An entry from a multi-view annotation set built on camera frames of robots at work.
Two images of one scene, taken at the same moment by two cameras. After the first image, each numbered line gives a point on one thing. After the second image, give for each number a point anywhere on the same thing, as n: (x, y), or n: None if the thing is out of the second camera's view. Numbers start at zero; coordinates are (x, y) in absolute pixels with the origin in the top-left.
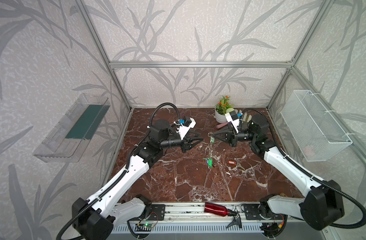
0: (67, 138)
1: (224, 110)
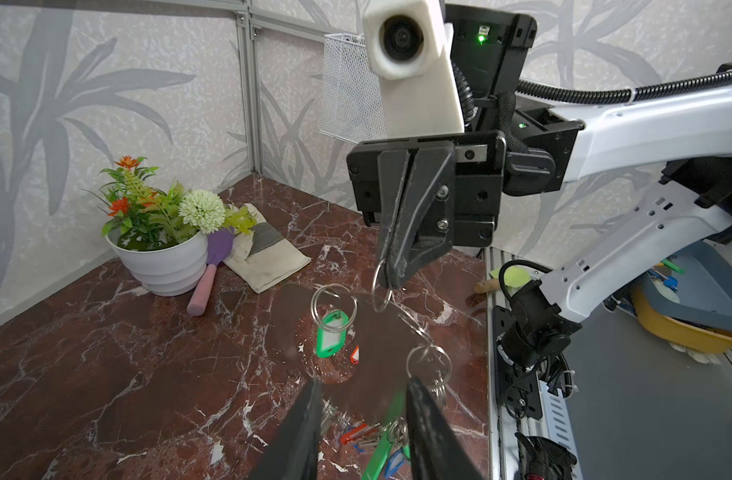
0: None
1: (159, 239)
